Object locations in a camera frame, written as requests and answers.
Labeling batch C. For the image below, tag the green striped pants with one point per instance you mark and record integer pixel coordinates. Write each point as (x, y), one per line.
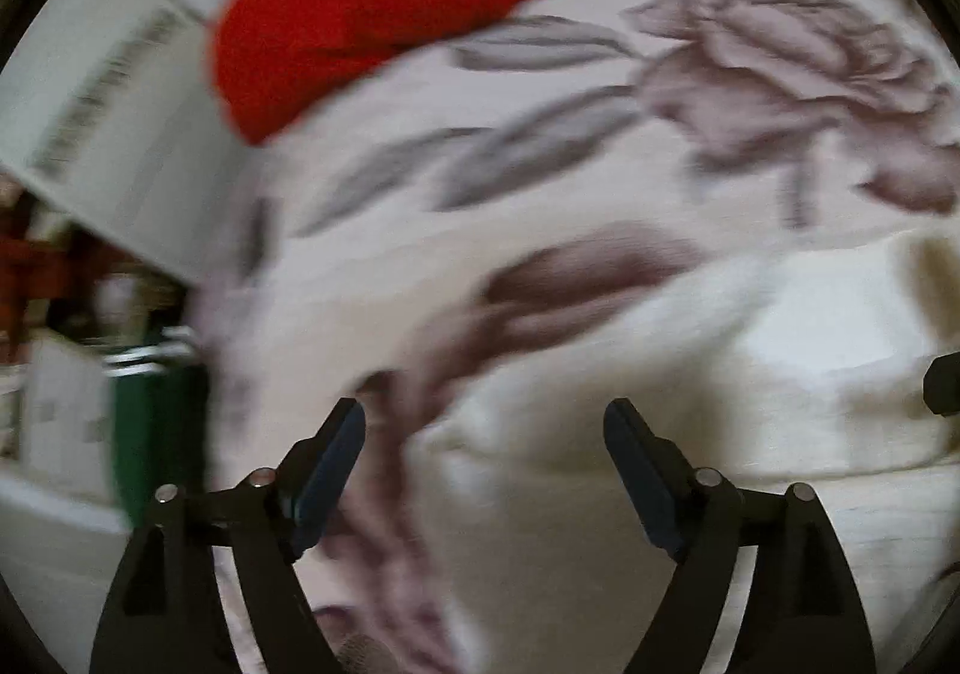
(142, 434)

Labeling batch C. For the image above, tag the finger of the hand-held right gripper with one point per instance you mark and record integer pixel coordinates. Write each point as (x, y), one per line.
(943, 385)

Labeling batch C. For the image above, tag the white fluffy garment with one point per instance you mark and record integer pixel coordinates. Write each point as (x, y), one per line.
(787, 381)

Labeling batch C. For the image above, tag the white wardrobe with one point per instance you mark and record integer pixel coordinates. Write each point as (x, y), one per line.
(112, 119)

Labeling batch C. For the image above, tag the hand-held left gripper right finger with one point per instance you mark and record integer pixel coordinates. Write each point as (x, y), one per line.
(645, 486)

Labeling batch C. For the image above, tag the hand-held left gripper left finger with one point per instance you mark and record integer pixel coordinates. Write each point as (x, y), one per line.
(330, 471)

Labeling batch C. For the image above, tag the floral bed blanket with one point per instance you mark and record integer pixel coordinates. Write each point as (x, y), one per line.
(562, 141)

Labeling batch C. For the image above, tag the white drawer cabinet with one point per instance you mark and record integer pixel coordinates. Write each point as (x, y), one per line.
(67, 411)

